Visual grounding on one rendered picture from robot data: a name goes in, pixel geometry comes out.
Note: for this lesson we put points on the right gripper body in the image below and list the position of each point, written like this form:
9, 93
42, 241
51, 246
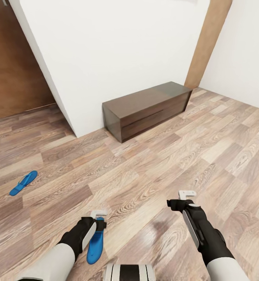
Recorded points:
176, 204

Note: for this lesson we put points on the sliding door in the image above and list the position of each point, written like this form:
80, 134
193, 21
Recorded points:
22, 83
215, 17

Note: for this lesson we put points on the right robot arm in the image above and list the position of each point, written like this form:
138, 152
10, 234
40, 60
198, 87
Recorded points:
219, 261

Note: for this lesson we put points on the sandal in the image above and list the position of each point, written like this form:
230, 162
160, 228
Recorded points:
28, 179
96, 246

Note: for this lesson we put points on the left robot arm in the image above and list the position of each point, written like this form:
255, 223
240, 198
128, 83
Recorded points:
58, 262

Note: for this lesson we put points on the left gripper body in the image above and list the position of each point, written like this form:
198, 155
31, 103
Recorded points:
99, 225

